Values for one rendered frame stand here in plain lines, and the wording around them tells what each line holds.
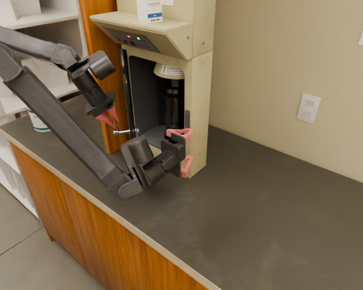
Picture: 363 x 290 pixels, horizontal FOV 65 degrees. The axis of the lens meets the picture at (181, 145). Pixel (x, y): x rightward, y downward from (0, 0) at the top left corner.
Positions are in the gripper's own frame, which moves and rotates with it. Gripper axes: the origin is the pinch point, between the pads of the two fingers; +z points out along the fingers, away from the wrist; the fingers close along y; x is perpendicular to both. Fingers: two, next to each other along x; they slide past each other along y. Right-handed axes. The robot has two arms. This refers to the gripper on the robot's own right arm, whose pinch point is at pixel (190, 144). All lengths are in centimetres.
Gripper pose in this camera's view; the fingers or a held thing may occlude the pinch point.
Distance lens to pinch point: 83.7
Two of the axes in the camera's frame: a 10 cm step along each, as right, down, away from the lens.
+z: 6.3, -4.4, 6.4
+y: -0.1, -8.3, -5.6
